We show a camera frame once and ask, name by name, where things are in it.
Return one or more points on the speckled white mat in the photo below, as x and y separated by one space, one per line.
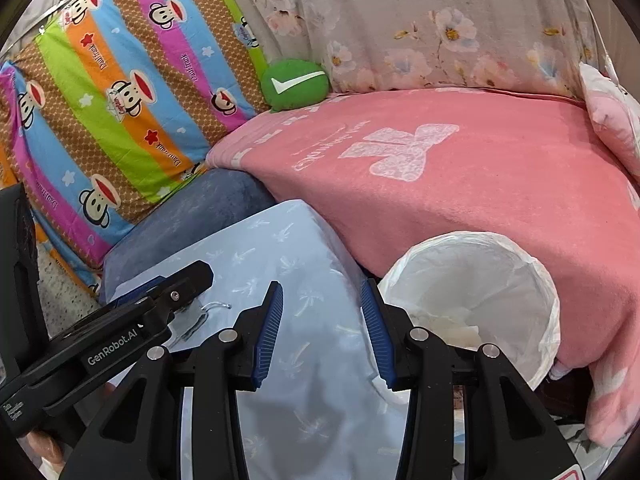
65 290

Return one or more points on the blue-grey pillow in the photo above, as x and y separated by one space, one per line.
225 195

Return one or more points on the green plush cushion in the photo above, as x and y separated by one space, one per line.
292 85

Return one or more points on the floral grey quilt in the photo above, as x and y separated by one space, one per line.
425 25

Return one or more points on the pink blanket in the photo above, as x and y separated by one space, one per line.
500 200

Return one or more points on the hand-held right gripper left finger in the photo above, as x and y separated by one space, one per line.
267 330

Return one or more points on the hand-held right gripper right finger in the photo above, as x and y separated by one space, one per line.
375 330

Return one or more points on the beige tulle fabric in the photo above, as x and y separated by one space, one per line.
452 330

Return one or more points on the light blue palm-print sheet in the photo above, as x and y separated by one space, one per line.
300 260

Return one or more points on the striped cartoon quilt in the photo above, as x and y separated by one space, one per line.
125 110

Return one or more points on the bin with white liner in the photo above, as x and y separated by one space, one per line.
475 280

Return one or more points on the pink floral cloth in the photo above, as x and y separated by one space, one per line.
612 400

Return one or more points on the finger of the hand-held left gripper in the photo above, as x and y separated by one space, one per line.
185 285

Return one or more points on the person's left hand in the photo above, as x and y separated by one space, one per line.
45 450

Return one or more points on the pink floral pillow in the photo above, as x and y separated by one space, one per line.
612 115

